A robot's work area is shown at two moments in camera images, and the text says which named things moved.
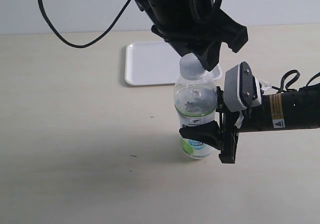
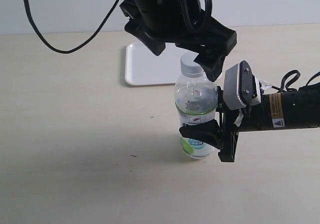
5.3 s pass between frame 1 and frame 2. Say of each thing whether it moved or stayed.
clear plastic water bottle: stayed
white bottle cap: stayed
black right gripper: stayed
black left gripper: moved
